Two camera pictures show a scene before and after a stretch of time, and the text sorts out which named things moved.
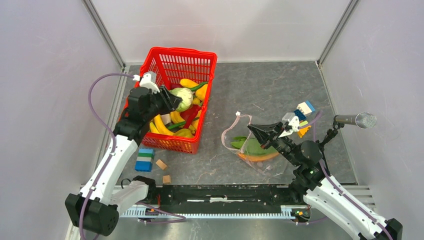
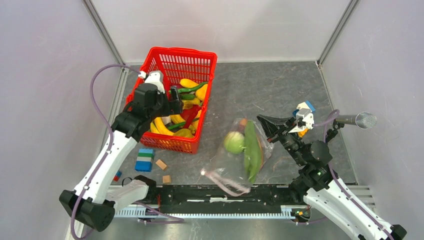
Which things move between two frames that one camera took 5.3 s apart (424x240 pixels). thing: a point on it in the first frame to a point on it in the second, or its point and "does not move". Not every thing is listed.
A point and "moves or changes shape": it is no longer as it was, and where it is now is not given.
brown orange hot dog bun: x=260 y=157 to x=242 y=125
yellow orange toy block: x=302 y=131 does not move
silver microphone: x=364 y=120 does not move
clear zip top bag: x=238 y=136 moves or changes shape
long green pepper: x=199 y=86 does not move
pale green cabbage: x=186 y=95 to x=234 y=142
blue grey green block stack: x=144 y=162 does not move
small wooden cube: x=166 y=179 does not move
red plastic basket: x=171 y=65 does not move
